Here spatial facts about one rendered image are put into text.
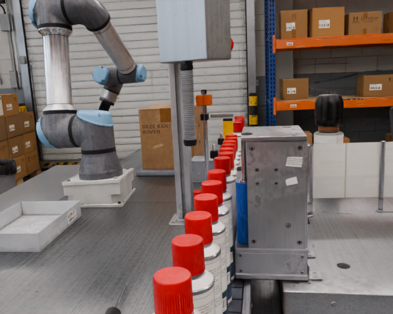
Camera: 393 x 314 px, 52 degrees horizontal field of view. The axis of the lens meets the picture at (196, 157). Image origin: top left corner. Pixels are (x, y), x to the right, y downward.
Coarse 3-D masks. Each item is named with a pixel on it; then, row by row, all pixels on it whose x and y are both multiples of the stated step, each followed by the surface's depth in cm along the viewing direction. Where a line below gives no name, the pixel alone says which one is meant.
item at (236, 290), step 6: (234, 258) 83; (234, 264) 80; (234, 282) 73; (240, 282) 73; (234, 288) 71; (240, 288) 71; (234, 294) 69; (240, 294) 69; (234, 300) 67; (240, 300) 67; (228, 306) 66; (234, 306) 66; (240, 306) 66; (228, 312) 64; (234, 312) 64; (240, 312) 64
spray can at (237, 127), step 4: (236, 124) 139; (240, 124) 140; (236, 128) 140; (240, 128) 140; (236, 132) 140; (240, 132) 140; (240, 136) 139; (240, 140) 140; (240, 144) 140; (240, 148) 140
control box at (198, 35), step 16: (160, 0) 103; (176, 0) 99; (192, 0) 95; (208, 0) 94; (224, 0) 98; (160, 16) 104; (176, 16) 100; (192, 16) 96; (208, 16) 94; (224, 16) 98; (160, 32) 105; (176, 32) 101; (192, 32) 97; (208, 32) 95; (224, 32) 99; (160, 48) 106; (176, 48) 102; (192, 48) 98; (208, 48) 96; (224, 48) 100
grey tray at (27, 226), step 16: (16, 208) 128; (32, 208) 130; (48, 208) 129; (64, 208) 129; (0, 224) 119; (16, 224) 122; (32, 224) 122; (48, 224) 108; (64, 224) 117; (0, 240) 103; (16, 240) 103; (32, 240) 102; (48, 240) 107
